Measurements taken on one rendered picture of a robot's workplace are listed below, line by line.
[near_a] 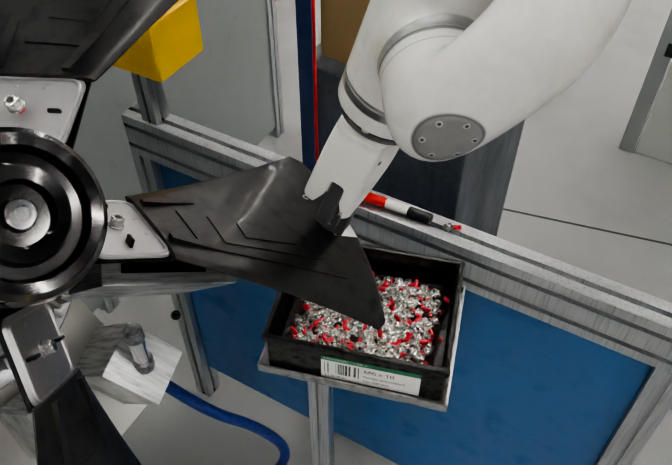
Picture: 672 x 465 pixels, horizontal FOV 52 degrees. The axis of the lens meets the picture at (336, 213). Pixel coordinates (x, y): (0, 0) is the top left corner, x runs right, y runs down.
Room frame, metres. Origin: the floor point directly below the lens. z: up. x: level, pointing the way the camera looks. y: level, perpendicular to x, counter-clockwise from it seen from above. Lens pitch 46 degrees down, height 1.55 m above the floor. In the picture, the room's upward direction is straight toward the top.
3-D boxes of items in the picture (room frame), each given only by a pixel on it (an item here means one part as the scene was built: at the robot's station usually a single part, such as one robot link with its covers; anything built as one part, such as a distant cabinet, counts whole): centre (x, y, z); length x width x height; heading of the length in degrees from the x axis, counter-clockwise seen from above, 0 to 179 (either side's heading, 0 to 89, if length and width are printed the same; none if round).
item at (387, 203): (0.69, -0.07, 0.87); 0.14 x 0.01 x 0.01; 63
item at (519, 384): (0.69, -0.06, 0.45); 0.82 x 0.01 x 0.66; 61
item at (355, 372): (0.51, -0.04, 0.84); 0.22 x 0.17 x 0.07; 77
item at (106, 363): (0.40, 0.22, 0.91); 0.12 x 0.08 x 0.12; 61
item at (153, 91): (0.89, 0.29, 0.92); 0.03 x 0.03 x 0.12; 61
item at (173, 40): (0.89, 0.29, 1.02); 0.16 x 0.10 x 0.11; 61
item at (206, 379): (0.90, 0.32, 0.39); 0.04 x 0.04 x 0.78; 61
